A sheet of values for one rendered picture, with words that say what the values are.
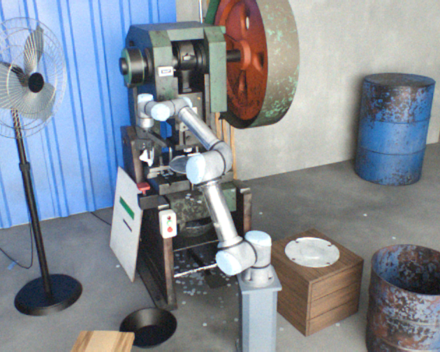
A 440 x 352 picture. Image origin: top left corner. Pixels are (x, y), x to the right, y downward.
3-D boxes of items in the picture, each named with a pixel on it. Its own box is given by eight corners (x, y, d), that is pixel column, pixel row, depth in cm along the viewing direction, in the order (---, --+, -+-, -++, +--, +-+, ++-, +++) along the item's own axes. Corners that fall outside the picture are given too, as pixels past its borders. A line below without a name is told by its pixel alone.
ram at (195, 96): (207, 143, 268) (205, 90, 256) (181, 147, 262) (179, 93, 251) (195, 135, 283) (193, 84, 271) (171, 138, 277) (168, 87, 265)
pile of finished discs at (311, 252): (350, 256, 259) (350, 255, 258) (309, 273, 245) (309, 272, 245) (314, 234, 282) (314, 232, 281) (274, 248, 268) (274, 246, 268)
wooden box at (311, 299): (358, 312, 270) (364, 258, 257) (305, 337, 252) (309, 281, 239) (311, 276, 302) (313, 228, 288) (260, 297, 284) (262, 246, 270)
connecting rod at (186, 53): (202, 105, 261) (200, 40, 248) (180, 108, 257) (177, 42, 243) (188, 97, 279) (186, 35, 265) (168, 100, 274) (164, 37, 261)
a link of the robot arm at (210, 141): (247, 155, 215) (186, 89, 237) (229, 161, 209) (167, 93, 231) (239, 173, 223) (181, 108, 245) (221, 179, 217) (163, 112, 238)
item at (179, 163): (179, 177, 252) (179, 176, 252) (162, 160, 277) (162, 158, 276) (229, 168, 263) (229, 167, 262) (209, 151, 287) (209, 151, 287)
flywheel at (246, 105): (232, 22, 315) (258, 129, 308) (204, 24, 308) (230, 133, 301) (283, -43, 248) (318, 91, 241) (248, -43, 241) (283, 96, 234)
